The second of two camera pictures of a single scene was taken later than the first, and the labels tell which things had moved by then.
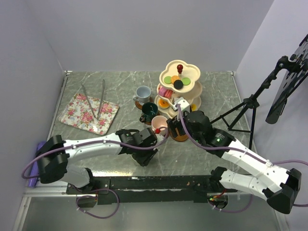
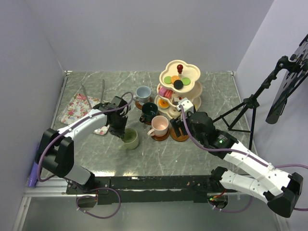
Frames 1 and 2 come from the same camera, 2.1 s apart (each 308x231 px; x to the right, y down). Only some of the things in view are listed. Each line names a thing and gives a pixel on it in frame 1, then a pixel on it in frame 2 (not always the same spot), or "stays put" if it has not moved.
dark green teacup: [149, 110] stays put
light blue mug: [143, 93] stays put
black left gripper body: [142, 156] -> [118, 128]
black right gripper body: [174, 123] stays put
